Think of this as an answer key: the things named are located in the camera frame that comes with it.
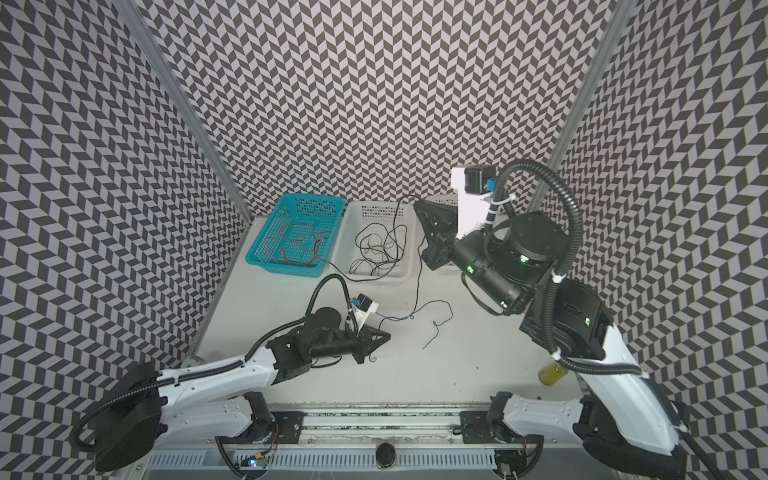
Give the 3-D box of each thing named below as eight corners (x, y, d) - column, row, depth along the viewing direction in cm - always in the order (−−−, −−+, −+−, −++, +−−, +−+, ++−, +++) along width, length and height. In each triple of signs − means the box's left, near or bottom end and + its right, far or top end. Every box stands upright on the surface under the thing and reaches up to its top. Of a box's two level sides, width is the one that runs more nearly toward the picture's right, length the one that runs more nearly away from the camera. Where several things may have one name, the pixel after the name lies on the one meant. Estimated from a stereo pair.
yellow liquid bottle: (540, 387, 83) (556, 375, 74) (536, 374, 85) (551, 362, 76) (552, 387, 83) (570, 375, 74) (548, 374, 85) (565, 362, 76)
